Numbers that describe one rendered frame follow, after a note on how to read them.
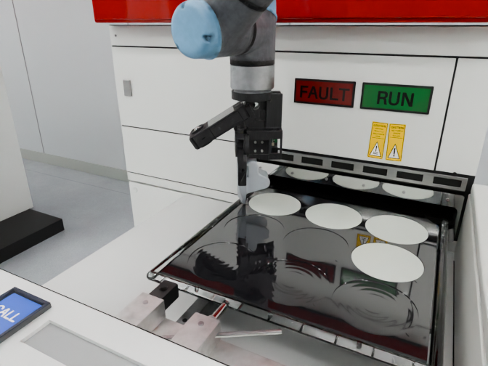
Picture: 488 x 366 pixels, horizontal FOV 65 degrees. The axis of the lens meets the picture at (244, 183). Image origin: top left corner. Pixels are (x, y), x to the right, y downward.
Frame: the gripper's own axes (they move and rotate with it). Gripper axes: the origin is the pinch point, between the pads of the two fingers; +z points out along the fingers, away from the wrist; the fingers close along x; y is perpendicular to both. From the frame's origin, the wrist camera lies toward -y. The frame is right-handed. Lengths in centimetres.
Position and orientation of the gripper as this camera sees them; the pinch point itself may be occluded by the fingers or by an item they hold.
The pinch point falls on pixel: (240, 197)
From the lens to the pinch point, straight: 73.6
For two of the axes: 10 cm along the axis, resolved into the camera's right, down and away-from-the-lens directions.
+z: 0.0, 9.2, 3.8
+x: -0.4, -3.8, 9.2
